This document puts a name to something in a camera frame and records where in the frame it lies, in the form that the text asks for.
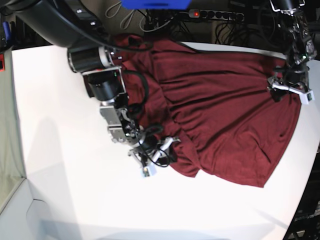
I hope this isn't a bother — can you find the blue box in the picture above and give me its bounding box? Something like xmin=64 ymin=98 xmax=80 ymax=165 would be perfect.
xmin=121 ymin=0 xmax=191 ymax=10

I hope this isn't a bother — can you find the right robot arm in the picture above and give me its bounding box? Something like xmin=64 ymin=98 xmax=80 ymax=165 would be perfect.
xmin=0 ymin=0 xmax=179 ymax=177

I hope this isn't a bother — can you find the black power strip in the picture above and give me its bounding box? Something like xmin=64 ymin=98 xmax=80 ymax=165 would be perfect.
xmin=188 ymin=9 xmax=245 ymax=22

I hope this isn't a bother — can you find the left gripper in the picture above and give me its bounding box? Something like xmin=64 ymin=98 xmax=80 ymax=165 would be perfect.
xmin=267 ymin=64 xmax=314 ymax=105

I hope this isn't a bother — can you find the white cable loop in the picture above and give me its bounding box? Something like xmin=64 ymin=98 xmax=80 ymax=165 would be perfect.
xmin=104 ymin=4 xmax=173 ymax=32

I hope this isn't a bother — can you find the red box at left edge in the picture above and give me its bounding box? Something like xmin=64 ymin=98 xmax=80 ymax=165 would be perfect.
xmin=0 ymin=53 xmax=5 ymax=72

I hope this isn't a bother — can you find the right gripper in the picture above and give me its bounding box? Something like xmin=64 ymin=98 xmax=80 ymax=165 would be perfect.
xmin=128 ymin=135 xmax=181 ymax=178

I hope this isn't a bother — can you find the dark red t-shirt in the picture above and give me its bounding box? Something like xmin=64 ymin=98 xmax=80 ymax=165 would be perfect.
xmin=118 ymin=38 xmax=301 ymax=188

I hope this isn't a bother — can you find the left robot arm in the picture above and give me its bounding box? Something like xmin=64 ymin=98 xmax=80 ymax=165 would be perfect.
xmin=257 ymin=0 xmax=317 ymax=105

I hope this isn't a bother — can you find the blue handle at left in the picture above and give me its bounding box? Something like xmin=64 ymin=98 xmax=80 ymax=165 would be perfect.
xmin=2 ymin=21 xmax=12 ymax=42

